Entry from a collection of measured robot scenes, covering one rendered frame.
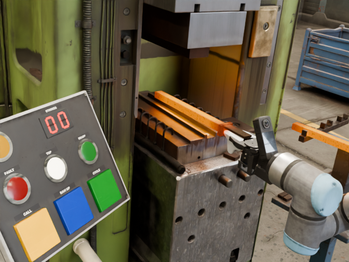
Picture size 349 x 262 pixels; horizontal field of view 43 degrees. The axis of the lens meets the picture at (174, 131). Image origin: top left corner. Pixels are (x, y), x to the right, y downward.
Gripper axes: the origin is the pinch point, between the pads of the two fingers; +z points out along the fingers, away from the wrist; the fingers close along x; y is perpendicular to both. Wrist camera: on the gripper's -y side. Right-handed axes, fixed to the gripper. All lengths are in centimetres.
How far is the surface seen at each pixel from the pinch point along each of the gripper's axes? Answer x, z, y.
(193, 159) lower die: -6.2, 7.5, 11.9
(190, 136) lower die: -6.2, 9.9, 5.4
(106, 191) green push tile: -44.0, -9.1, 3.4
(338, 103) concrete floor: 337, 183, 106
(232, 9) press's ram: 1.9, 8.1, -32.8
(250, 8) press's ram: 8.3, 8.1, -33.0
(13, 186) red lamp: -65, -13, -5
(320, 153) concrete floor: 212, 108, 105
